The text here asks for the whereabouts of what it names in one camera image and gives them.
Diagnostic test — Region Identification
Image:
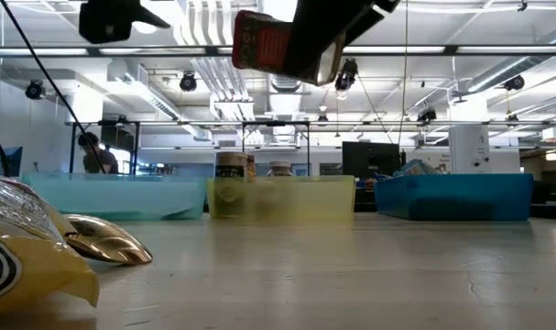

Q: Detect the jar with brown lid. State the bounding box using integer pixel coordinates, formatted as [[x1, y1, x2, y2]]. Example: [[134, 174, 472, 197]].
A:
[[214, 151, 256, 217]]

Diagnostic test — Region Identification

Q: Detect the person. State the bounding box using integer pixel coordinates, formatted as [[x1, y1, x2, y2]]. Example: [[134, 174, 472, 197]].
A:
[[78, 131, 119, 174]]

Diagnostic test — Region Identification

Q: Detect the black overhead crossbar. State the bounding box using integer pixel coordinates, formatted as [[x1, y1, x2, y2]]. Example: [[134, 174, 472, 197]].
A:
[[0, 44, 556, 58]]

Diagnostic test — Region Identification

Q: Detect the blue plastic bin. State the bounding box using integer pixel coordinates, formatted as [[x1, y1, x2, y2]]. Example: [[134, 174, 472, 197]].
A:
[[374, 172, 535, 223]]

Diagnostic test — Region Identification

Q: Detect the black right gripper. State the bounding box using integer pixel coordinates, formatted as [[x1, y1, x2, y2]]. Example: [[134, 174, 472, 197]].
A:
[[282, 0, 401, 78]]

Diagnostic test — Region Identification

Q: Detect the yellow translucent plastic bin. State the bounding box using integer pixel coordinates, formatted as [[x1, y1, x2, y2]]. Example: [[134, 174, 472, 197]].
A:
[[206, 174, 356, 221]]

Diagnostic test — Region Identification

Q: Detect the black metal frame stand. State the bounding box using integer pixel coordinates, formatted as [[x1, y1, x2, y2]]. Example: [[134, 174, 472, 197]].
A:
[[65, 119, 141, 175], [240, 120, 311, 178]]

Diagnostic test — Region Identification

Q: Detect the white round pillar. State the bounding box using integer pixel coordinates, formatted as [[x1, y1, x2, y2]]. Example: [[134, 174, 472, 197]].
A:
[[448, 93, 492, 174]]

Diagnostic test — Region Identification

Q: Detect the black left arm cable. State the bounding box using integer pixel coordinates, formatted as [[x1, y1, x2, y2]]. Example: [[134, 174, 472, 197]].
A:
[[0, 0, 107, 174]]

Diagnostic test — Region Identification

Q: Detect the smoked paprika tin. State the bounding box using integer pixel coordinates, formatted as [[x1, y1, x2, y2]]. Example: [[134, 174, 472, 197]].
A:
[[231, 9, 347, 87]]

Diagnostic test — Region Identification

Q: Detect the green translucent plastic bin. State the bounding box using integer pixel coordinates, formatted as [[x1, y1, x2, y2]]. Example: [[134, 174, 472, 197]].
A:
[[21, 171, 209, 222]]

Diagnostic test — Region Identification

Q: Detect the silver ventilation duct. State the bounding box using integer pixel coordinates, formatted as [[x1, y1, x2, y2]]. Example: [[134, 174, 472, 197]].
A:
[[267, 72, 313, 95]]

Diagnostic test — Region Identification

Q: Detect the black monitor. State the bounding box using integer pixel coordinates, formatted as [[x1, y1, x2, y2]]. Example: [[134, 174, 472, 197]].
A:
[[342, 140, 403, 181]]

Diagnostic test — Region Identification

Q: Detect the small dark monitor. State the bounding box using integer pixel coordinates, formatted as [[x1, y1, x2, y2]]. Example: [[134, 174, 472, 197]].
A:
[[2, 146, 25, 178]]

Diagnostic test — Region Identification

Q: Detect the black ceiling-hung camera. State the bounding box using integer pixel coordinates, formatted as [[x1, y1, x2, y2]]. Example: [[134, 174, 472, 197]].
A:
[[334, 58, 359, 93], [25, 80, 46, 101], [417, 107, 438, 125], [180, 71, 198, 92], [504, 75, 526, 92]]

